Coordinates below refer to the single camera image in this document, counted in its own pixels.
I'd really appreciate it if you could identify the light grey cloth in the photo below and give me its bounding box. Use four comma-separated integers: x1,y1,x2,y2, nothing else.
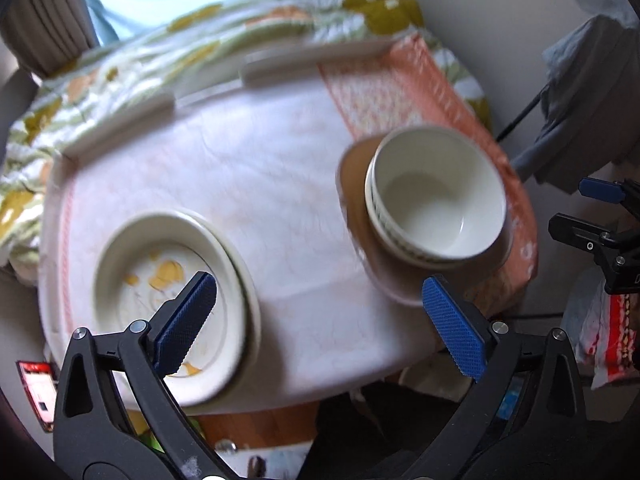
542,15,603,88

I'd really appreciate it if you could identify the red flat packet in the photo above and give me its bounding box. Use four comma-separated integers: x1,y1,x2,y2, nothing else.
16,360,58,433

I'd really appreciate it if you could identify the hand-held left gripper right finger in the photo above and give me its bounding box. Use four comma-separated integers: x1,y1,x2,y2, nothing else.
410,275,588,480

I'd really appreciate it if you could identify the red and white bag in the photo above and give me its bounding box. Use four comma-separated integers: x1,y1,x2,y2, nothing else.
575,290,640,391

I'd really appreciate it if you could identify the dark cloth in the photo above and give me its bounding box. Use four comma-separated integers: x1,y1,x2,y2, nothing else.
300,380,506,480

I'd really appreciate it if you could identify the beige curtain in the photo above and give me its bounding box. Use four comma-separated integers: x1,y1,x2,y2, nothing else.
0,0,101,78

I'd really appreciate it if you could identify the grey garment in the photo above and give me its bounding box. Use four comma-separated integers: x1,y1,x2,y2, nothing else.
510,60,640,193

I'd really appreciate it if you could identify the cream bowl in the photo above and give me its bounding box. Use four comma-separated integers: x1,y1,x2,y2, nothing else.
364,126,508,265

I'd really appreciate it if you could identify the brown plate with pale rim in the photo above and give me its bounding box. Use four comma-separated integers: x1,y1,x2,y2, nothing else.
336,135,516,308

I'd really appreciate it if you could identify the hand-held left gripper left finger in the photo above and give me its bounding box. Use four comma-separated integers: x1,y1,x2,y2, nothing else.
52,271,236,480

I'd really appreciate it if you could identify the floral striped blanket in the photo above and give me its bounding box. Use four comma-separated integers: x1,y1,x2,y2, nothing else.
0,0,493,281

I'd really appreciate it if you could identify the cream plate with orange pattern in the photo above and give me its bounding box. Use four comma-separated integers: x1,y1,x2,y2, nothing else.
92,210,251,406

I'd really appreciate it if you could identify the black cable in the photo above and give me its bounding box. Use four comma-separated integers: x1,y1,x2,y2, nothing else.
495,91,546,142

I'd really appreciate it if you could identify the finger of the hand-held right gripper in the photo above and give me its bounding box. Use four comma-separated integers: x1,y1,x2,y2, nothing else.
579,177,628,205
548,213,618,258

